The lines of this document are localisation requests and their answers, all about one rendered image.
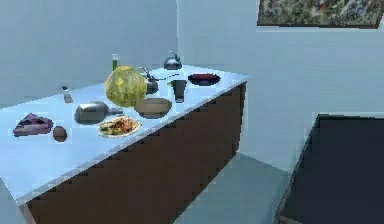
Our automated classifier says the grey bottle lying down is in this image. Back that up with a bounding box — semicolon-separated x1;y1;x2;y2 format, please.
73;101;124;125

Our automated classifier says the black cup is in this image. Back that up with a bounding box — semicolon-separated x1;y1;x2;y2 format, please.
171;79;188;104

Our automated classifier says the silver kettle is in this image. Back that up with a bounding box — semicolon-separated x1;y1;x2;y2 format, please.
163;50;183;71

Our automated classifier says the dark grey cabinet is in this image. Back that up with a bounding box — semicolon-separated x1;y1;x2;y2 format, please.
273;113;384;224

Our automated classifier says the brown bowl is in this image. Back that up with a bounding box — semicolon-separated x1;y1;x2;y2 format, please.
133;97;173;120

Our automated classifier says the plate of colourful food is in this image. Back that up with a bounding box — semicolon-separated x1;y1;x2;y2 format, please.
97;114;143;139

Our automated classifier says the black pan with red food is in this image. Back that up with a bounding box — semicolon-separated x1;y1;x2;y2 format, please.
187;72;222;87

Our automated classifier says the small grey shaker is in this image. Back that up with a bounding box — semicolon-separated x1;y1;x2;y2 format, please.
61;85;74;104

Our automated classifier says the framed abstract picture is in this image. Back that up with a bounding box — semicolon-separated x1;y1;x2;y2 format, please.
256;0;384;30

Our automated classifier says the small brown round potato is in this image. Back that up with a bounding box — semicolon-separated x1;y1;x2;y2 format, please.
52;125;68;143

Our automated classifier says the brown counter with white top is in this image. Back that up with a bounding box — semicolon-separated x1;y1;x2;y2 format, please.
0;64;250;224

